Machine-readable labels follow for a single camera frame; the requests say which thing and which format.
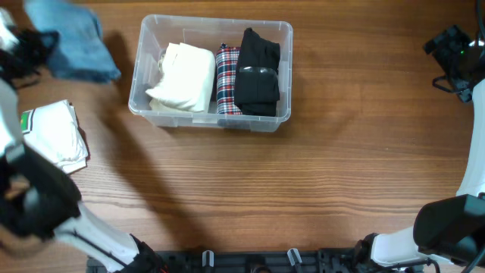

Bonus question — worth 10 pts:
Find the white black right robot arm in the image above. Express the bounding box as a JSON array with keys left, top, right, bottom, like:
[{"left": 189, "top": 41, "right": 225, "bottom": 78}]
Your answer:
[{"left": 351, "top": 25, "right": 484, "bottom": 272}]

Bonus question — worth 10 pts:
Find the cream cloth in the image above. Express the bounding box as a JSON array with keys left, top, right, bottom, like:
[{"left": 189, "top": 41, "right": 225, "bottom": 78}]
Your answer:
[{"left": 145, "top": 42, "right": 216, "bottom": 113}]

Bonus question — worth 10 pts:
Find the white t-shirt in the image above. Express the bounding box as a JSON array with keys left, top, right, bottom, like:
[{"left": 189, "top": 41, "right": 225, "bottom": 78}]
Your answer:
[{"left": 20, "top": 99, "right": 89, "bottom": 174}]

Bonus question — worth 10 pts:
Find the clear plastic storage container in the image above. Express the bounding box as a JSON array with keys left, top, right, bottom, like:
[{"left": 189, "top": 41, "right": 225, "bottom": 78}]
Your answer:
[{"left": 128, "top": 14, "right": 294, "bottom": 133}]

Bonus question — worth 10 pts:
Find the blue denim cloth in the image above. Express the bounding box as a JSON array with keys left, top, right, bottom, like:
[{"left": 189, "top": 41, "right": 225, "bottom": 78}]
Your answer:
[{"left": 23, "top": 0, "right": 121, "bottom": 83}]

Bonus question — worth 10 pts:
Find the red blue plaid cloth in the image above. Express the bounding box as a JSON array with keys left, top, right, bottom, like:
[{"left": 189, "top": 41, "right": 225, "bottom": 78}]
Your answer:
[{"left": 215, "top": 43, "right": 242, "bottom": 115}]

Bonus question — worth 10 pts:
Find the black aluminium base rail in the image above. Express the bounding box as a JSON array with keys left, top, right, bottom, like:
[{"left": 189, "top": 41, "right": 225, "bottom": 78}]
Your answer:
[{"left": 86, "top": 248, "right": 424, "bottom": 273}]

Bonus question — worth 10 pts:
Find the black cloth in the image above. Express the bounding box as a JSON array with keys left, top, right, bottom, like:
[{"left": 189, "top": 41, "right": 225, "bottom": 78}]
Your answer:
[{"left": 234, "top": 28, "right": 280, "bottom": 117}]

